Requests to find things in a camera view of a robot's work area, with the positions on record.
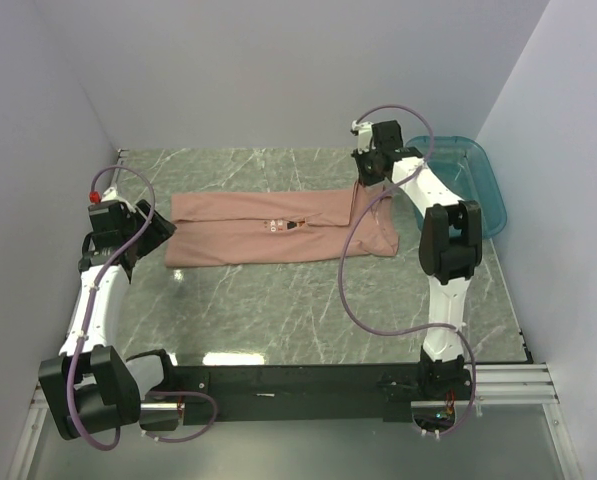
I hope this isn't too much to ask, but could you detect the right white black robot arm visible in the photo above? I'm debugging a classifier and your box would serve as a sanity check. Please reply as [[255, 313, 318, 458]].
[[351, 120, 482, 399]]

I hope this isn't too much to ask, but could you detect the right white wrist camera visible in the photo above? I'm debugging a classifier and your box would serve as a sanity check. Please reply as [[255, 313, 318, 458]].
[[351, 120, 373, 154]]

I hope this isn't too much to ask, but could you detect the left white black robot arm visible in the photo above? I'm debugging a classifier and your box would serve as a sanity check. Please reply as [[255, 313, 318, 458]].
[[39, 199, 178, 440]]

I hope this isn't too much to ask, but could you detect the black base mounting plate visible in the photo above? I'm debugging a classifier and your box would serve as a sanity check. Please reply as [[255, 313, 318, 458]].
[[150, 363, 473, 425]]

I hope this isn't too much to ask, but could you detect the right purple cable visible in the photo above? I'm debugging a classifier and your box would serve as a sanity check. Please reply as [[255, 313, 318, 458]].
[[337, 103, 478, 439]]

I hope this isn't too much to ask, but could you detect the purple cable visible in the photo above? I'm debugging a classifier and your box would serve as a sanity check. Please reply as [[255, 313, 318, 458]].
[[337, 103, 478, 439], [65, 165, 219, 451]]

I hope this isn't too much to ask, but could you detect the pink printed t shirt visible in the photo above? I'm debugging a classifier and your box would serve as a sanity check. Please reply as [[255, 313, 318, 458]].
[[164, 183, 399, 269]]

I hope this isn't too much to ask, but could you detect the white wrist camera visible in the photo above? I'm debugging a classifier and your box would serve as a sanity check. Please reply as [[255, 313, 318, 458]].
[[351, 120, 373, 154], [89, 186, 135, 212]]

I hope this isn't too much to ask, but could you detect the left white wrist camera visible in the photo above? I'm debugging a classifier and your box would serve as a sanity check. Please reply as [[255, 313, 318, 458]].
[[89, 186, 135, 212]]

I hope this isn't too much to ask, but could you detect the aluminium frame rail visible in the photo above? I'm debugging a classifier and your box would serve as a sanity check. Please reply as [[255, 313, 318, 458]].
[[32, 363, 559, 409]]

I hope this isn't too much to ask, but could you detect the teal transparent plastic bin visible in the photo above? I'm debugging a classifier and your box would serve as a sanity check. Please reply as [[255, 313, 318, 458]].
[[427, 136, 507, 239]]

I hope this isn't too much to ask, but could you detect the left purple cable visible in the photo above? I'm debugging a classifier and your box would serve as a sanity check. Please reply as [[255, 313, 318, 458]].
[[65, 165, 219, 451]]

